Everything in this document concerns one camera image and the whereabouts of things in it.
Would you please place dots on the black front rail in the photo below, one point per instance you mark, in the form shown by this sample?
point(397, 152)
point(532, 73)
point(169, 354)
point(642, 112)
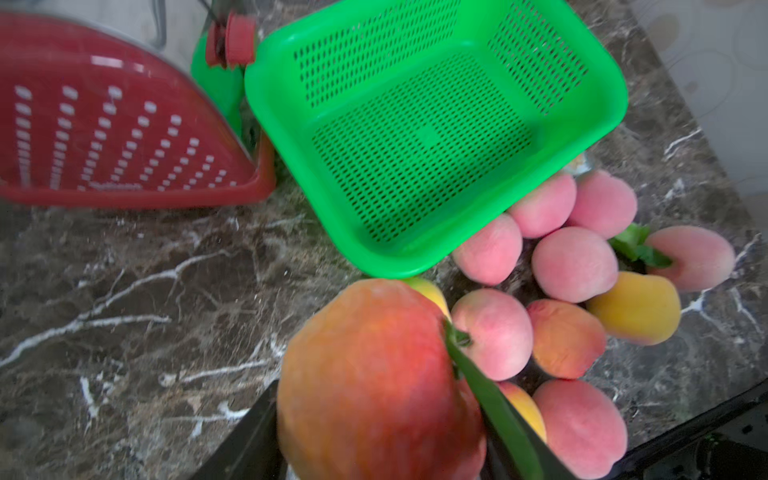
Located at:
point(726, 442)

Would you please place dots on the yellow orange peach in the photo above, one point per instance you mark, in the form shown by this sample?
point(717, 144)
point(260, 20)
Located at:
point(525, 406)

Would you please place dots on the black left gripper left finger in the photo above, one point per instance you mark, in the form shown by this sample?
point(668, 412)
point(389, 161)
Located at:
point(251, 450)

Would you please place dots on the pink peach with stem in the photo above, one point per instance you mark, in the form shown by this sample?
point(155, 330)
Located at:
point(500, 330)

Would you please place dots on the red polka dot toaster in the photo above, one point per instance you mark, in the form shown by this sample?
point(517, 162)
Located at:
point(92, 120)

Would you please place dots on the green plastic basket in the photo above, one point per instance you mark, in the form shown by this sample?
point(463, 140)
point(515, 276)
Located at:
point(411, 125)

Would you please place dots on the pink peach with leaf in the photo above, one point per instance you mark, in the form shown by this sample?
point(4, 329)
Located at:
point(701, 259)

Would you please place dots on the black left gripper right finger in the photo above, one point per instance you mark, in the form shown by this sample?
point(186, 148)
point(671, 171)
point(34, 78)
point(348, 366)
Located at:
point(519, 455)

